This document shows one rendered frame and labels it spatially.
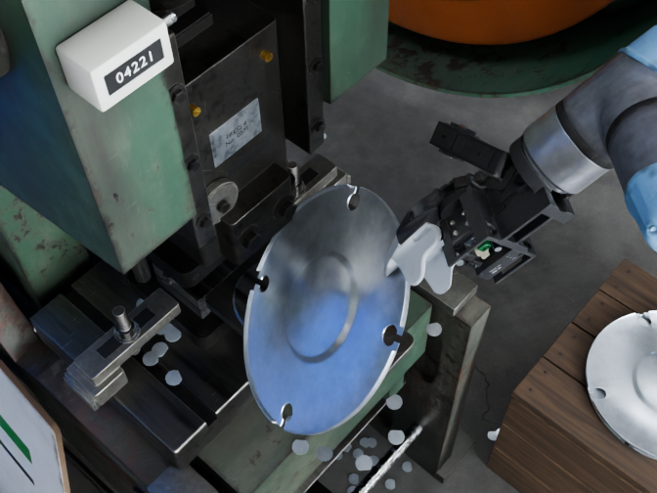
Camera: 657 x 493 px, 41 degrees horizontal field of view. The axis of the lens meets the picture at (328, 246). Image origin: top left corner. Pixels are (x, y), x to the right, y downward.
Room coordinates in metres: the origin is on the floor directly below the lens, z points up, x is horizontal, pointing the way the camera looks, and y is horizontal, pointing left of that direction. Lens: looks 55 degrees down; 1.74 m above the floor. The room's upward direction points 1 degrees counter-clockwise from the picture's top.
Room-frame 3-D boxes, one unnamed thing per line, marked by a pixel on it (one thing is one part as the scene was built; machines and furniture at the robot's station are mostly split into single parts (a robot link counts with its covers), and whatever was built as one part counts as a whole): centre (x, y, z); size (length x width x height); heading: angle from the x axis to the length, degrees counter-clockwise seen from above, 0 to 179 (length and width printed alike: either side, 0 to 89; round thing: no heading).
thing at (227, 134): (0.66, 0.13, 1.04); 0.17 x 0.15 x 0.30; 47
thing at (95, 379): (0.56, 0.27, 0.76); 0.17 x 0.06 x 0.10; 137
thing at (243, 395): (0.69, 0.16, 0.68); 0.45 x 0.30 x 0.06; 137
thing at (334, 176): (0.81, 0.04, 0.76); 0.17 x 0.06 x 0.10; 137
